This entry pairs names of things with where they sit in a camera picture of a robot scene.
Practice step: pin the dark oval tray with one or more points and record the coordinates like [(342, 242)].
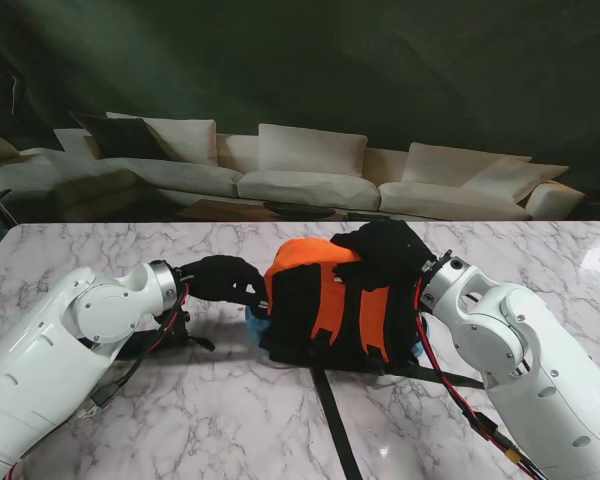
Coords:
[(300, 209)]

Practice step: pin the cream sectional sofa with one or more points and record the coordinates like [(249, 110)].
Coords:
[(305, 190)]

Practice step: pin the wooden coffee table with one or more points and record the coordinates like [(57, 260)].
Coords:
[(220, 210)]

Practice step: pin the orange and blue backpack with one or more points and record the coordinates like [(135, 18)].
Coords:
[(325, 260)]

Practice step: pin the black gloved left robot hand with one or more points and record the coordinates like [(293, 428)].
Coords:
[(220, 280)]

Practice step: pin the dark brown sofa cushion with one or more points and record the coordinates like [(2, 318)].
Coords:
[(120, 137)]

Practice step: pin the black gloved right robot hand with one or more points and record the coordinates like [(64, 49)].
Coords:
[(390, 250)]

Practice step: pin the cream sofa back cushion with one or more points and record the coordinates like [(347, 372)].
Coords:
[(190, 140), (440, 162), (520, 180), (310, 150)]

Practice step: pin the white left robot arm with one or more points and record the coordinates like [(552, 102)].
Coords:
[(40, 350)]

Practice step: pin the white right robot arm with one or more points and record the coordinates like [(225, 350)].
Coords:
[(530, 360)]

